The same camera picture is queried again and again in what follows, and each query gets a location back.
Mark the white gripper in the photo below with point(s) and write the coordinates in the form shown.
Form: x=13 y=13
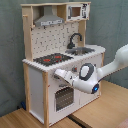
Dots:
x=66 y=76

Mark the white oven door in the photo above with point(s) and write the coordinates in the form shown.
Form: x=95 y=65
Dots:
x=63 y=101

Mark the wooden toy kitchen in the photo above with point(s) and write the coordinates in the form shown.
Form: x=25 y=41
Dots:
x=46 y=40

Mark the right red oven knob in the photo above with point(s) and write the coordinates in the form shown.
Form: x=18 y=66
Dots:
x=74 y=69

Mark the black toy stovetop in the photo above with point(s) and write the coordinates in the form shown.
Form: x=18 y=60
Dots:
x=52 y=59

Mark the grey toy sink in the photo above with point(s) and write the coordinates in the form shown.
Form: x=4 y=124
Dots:
x=79 y=51

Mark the black toy faucet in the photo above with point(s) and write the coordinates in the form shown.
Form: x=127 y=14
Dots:
x=73 y=40

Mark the grey range hood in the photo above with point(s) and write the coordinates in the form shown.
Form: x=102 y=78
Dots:
x=48 y=18

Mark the toy microwave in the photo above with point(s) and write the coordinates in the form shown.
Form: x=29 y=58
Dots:
x=78 y=11

